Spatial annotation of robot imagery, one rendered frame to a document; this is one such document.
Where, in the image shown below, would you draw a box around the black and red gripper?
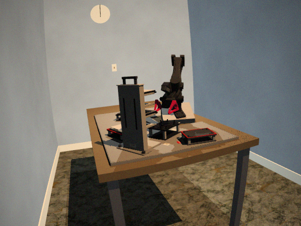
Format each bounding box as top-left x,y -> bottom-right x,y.
154,97 -> 179,114

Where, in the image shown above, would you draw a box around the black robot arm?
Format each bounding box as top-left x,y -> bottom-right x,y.
161,55 -> 186,119

